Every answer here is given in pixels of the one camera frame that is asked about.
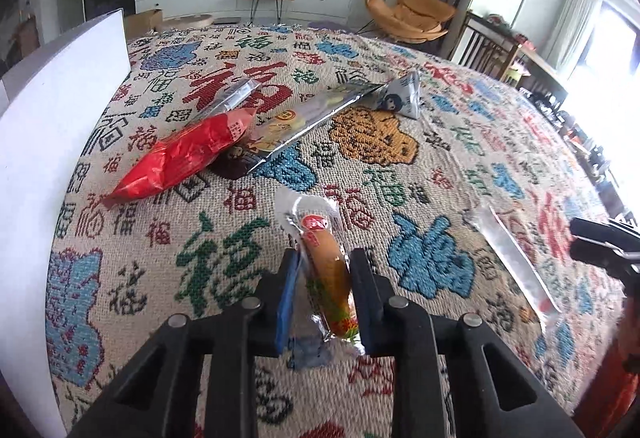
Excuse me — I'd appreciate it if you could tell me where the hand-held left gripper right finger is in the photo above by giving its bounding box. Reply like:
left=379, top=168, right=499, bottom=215
left=347, top=247, right=586, bottom=438

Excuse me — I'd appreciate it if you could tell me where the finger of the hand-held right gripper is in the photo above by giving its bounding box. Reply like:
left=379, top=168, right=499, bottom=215
left=571, top=217, right=640, bottom=244
left=570, top=238, right=640, bottom=291

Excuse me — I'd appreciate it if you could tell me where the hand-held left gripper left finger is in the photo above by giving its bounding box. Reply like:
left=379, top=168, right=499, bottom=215
left=65, top=245, right=303, bottom=438

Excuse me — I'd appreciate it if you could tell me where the bread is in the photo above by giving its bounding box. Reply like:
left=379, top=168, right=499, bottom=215
left=275, top=188, right=368, bottom=371

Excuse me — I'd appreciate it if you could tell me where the clear packet with red end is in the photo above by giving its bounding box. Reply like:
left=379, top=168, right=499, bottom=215
left=462, top=204, right=563, bottom=334

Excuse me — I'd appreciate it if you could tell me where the long silver-brown snack packet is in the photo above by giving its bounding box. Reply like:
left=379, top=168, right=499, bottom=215
left=240, top=82, right=388, bottom=176

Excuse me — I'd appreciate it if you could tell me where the dark wooden chair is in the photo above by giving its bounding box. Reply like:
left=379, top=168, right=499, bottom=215
left=447, top=11, right=521, bottom=79
left=520, top=73, right=568, bottom=114

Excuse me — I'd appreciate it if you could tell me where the red snack packet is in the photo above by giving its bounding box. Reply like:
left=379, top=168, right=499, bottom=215
left=100, top=107, right=257, bottom=209

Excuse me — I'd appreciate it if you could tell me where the dark framed window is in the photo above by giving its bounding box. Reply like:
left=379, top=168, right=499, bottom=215
left=575, top=0, right=640, bottom=114

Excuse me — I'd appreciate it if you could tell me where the triangular blue-white packet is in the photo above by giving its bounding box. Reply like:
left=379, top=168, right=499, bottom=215
left=372, top=70, right=422, bottom=121

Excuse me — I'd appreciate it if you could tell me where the clear plastic snack packet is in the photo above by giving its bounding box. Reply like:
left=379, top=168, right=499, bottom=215
left=197, top=78, right=261, bottom=119

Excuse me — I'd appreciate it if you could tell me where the white sheer curtain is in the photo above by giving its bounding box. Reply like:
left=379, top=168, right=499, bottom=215
left=542, top=0, right=608, bottom=64

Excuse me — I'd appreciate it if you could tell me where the orange lounge chair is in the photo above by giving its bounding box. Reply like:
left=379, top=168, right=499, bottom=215
left=365, top=0, right=457, bottom=44

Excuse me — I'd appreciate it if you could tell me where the white television cabinet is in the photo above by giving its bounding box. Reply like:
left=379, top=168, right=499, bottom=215
left=135, top=0, right=353, bottom=22

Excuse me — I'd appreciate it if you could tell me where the brown cardboard box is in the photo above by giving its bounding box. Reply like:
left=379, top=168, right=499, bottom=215
left=124, top=8, right=165, bottom=39

